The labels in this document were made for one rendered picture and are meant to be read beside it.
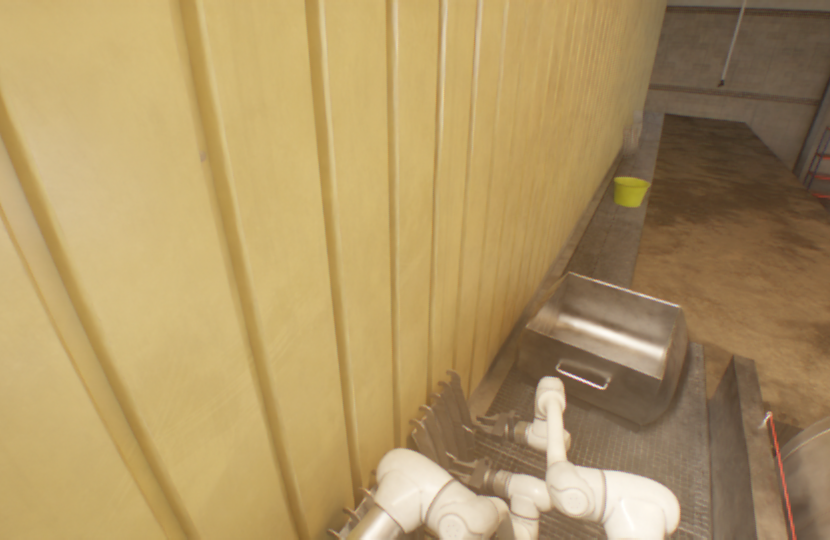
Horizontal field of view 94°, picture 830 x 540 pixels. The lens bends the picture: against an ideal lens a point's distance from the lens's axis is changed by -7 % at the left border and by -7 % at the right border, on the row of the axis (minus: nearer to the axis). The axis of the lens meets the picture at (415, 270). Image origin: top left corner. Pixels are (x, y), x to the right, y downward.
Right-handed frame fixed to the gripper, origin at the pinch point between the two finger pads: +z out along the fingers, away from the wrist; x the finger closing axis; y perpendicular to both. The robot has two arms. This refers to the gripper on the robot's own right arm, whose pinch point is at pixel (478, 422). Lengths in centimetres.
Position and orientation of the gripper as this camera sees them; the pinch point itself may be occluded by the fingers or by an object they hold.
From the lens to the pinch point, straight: 192.5
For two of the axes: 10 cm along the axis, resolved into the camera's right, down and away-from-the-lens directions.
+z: -8.5, -0.5, 5.3
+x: 5.0, -4.2, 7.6
